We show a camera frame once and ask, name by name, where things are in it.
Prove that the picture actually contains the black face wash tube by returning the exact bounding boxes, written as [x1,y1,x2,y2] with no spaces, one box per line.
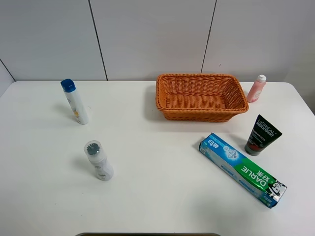
[245,115,282,156]

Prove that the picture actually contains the orange wicker basket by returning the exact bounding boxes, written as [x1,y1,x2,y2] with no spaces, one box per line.
[156,73,249,122]

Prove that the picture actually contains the green blue toothpaste box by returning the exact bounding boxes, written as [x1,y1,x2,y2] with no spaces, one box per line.
[199,133,287,208]

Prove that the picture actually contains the white bottle clear brush cap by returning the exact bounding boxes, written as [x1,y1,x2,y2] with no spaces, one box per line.
[84,140,114,181]

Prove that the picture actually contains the white bottle blue cap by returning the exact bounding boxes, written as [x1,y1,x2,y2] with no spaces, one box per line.
[61,79,89,125]

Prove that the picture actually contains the pink bottle white cap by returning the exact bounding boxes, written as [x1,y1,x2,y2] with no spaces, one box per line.
[247,75,266,103]

